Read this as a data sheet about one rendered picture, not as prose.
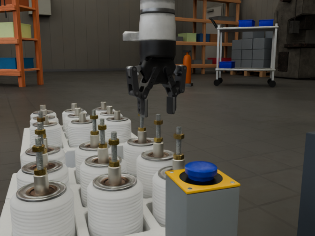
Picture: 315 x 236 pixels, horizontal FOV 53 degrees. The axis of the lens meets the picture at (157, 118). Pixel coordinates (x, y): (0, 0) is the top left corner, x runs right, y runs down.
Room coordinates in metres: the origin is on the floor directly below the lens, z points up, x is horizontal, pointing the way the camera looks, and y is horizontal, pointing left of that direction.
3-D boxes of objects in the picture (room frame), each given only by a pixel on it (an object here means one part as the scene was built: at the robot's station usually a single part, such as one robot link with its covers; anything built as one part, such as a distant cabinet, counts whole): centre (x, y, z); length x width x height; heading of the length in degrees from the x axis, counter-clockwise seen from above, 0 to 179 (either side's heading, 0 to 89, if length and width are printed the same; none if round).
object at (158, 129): (0.66, 0.00, 0.31); 0.01 x 0.01 x 0.08
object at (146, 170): (0.66, 0.00, 0.16); 0.10 x 0.10 x 0.18
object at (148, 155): (0.66, 0.00, 0.25); 0.08 x 0.08 x 0.01
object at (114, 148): (0.51, 0.07, 0.30); 0.01 x 0.01 x 0.08
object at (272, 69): (5.40, -1.43, 0.55); 1.11 x 0.65 x 1.09; 79
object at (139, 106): (0.64, 0.04, 0.37); 0.03 x 0.01 x 0.05; 124
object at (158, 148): (0.66, 0.00, 0.26); 0.02 x 0.02 x 0.03
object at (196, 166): (0.37, -0.05, 0.32); 0.04 x 0.04 x 0.02
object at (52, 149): (0.70, 0.26, 0.25); 0.08 x 0.08 x 0.01
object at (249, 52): (8.46, -2.63, 0.59); 1.20 x 0.80 x 1.19; 27
